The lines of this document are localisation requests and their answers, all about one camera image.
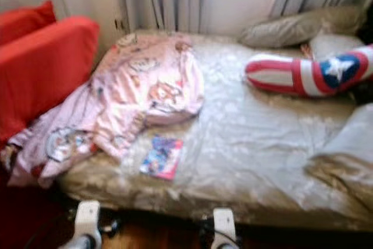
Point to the beige floral folded quilt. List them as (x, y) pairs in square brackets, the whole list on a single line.
[(344, 167)]

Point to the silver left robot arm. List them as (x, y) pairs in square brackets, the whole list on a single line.
[(84, 242)]

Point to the pink cartoon print blanket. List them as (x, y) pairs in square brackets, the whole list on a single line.
[(145, 86)]

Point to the red white striped shield pillow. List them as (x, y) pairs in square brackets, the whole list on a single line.
[(291, 77)]

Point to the colourful comic book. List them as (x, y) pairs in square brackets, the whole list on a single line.
[(161, 157)]

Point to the dark wall socket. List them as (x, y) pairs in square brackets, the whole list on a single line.
[(121, 24)]

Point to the red fabric cushion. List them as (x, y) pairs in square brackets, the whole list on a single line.
[(41, 74), (23, 21)]

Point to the beige pillow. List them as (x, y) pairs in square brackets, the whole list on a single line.
[(297, 27)]

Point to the bed with beige floral sheet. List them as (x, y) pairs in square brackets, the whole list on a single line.
[(256, 144)]

